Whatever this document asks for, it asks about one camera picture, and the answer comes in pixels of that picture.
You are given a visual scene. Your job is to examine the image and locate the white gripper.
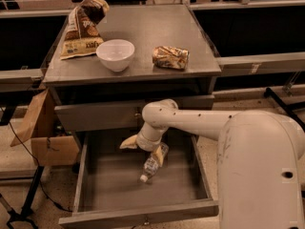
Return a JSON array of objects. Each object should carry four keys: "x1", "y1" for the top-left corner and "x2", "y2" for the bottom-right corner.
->
[{"x1": 120, "y1": 123, "x2": 164, "y2": 167}]

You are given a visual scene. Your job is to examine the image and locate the clear plastic water bottle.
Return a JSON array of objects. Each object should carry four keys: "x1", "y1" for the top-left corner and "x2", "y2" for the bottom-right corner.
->
[{"x1": 140, "y1": 142, "x2": 169, "y2": 183}]

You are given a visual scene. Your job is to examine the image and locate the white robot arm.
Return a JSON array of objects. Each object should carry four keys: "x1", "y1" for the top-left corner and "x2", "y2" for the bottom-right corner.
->
[{"x1": 120, "y1": 99, "x2": 304, "y2": 229}]

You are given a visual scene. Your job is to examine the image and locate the closed grey top drawer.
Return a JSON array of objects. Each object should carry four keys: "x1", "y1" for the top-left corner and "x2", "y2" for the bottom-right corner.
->
[{"x1": 54, "y1": 94, "x2": 215, "y2": 133}]

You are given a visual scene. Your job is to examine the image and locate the open grey middle drawer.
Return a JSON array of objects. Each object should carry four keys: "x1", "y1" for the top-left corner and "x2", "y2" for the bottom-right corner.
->
[{"x1": 59, "y1": 129, "x2": 218, "y2": 229}]

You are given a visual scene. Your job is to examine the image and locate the grey drawer cabinet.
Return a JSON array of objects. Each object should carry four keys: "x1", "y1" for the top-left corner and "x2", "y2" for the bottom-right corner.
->
[{"x1": 42, "y1": 4, "x2": 222, "y2": 229}]

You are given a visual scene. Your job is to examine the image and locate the crumpled gold snack packet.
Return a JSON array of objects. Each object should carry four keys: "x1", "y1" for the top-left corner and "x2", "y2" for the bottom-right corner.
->
[{"x1": 152, "y1": 46, "x2": 190, "y2": 71}]

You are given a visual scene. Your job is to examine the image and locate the cardboard box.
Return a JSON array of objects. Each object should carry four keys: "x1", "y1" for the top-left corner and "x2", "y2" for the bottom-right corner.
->
[{"x1": 10, "y1": 90, "x2": 79, "y2": 166}]

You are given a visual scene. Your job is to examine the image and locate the white bowl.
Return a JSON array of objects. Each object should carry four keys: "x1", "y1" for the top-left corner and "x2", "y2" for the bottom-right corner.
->
[{"x1": 96, "y1": 39, "x2": 135, "y2": 72}]

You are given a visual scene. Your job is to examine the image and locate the brown chip bag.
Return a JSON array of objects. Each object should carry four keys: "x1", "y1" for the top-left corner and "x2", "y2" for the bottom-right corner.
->
[{"x1": 60, "y1": 0, "x2": 110, "y2": 60}]

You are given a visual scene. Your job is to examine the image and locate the black tripod stand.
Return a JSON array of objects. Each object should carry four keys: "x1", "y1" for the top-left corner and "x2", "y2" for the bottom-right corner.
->
[{"x1": 0, "y1": 166, "x2": 44, "y2": 229}]

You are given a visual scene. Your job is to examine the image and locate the black chair base leg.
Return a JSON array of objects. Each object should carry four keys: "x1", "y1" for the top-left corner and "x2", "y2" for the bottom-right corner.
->
[{"x1": 264, "y1": 88, "x2": 305, "y2": 130}]

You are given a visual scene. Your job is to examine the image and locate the black cable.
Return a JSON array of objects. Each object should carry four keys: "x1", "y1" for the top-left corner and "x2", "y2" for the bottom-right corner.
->
[{"x1": 0, "y1": 105, "x2": 73, "y2": 214}]

